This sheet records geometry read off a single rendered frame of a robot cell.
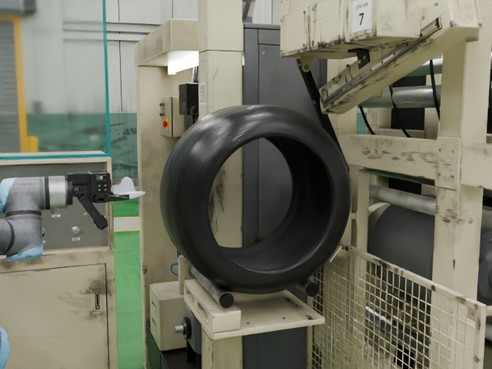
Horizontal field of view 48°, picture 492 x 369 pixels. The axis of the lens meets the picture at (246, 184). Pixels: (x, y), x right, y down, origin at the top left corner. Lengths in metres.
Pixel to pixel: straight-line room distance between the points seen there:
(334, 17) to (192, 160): 0.58
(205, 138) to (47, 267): 0.99
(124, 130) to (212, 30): 8.80
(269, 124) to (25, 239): 0.72
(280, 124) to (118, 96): 9.23
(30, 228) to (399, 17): 1.09
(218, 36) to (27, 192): 0.83
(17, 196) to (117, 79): 9.26
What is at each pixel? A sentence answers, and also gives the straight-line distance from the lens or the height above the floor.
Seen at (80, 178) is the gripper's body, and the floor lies 1.27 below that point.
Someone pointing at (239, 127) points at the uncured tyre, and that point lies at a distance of 1.54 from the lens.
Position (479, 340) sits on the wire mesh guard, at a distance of 1.45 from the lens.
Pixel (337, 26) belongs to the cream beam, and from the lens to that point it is 1.63.
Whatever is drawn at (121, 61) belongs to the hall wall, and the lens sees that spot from 10.77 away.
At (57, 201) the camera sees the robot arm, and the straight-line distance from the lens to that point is 1.54.
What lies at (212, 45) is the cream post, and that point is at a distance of 1.93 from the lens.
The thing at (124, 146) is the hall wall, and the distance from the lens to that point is 10.68.
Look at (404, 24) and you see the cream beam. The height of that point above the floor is 1.67.
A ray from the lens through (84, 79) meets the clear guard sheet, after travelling 2.23.
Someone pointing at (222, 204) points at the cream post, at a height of 1.12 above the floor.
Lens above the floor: 1.45
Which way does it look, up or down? 8 degrees down
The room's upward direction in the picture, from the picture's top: straight up
